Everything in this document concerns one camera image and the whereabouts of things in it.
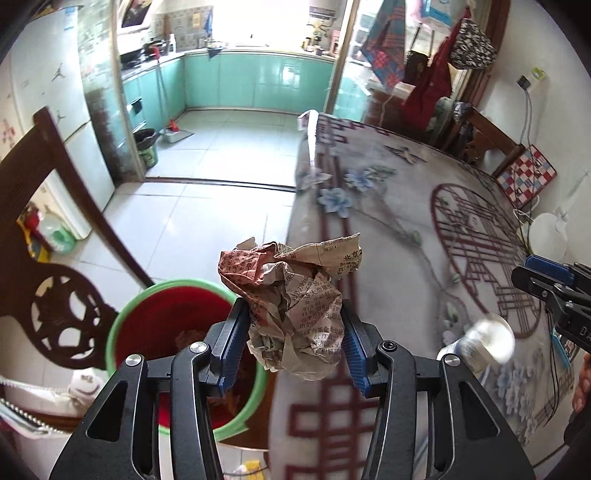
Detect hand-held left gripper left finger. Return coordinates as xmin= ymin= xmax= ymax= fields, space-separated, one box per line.
xmin=48 ymin=298 xmax=252 ymax=480

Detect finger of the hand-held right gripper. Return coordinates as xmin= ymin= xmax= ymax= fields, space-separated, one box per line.
xmin=525 ymin=254 xmax=574 ymax=284
xmin=510 ymin=266 xmax=571 ymax=315

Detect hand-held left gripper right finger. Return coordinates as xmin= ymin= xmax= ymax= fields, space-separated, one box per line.
xmin=339 ymin=300 xmax=536 ymax=480

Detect newspaper ball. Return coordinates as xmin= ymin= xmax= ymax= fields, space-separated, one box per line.
xmin=218 ymin=233 xmax=362 ymax=381

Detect green bin with red liner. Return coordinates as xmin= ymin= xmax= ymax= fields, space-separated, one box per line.
xmin=105 ymin=278 xmax=269 ymax=441

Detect person's right forearm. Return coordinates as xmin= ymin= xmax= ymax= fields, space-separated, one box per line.
xmin=563 ymin=408 xmax=591 ymax=448

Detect person's right hand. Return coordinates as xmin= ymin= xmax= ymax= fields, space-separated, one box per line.
xmin=573 ymin=353 xmax=591 ymax=414

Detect white round appliance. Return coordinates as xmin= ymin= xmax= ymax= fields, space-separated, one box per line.
xmin=529 ymin=208 xmax=571 ymax=261

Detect clear plastic bottle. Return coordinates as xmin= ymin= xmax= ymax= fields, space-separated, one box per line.
xmin=436 ymin=313 xmax=515 ymax=374

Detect checkered seat cushion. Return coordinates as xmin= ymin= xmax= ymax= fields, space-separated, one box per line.
xmin=496 ymin=144 xmax=558 ymax=210

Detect floral printed table cover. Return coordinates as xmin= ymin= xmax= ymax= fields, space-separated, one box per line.
xmin=268 ymin=111 xmax=591 ymax=480

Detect dark wooden chair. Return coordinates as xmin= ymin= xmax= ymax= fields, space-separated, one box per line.
xmin=455 ymin=105 xmax=527 ymax=178

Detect dark red hanging bag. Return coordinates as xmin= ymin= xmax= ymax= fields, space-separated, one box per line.
xmin=402 ymin=37 xmax=453 ymax=134

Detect white cloth bag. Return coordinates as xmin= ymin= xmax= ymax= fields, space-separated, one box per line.
xmin=0 ymin=369 xmax=109 ymax=437

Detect green plastic jug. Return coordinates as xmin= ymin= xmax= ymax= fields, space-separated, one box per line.
xmin=39 ymin=217 xmax=77 ymax=254

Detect dark kitchen waste bin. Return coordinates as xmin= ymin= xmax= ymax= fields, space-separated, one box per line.
xmin=133 ymin=128 xmax=160 ymax=169

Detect metal tray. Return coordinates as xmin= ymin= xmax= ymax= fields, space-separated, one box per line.
xmin=159 ymin=127 xmax=195 ymax=145

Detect black white patterned bag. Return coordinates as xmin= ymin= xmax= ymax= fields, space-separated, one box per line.
xmin=450 ymin=17 xmax=497 ymax=70

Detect carved wooden chair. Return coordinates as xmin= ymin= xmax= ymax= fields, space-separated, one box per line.
xmin=0 ymin=106 xmax=155 ymax=372

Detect teal kitchen cabinets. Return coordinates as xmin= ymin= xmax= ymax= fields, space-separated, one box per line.
xmin=121 ymin=50 xmax=335 ymax=132

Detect plaid hanging cloth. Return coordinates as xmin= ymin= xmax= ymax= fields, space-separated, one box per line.
xmin=360 ymin=0 xmax=409 ymax=88

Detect white refrigerator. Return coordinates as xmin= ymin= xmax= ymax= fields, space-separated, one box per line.
xmin=0 ymin=9 xmax=116 ymax=241

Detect steel range hood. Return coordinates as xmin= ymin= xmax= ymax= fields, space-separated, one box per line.
xmin=119 ymin=0 xmax=155 ymax=31

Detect wall socket with charger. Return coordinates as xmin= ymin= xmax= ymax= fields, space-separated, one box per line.
xmin=516 ymin=67 xmax=546 ymax=90

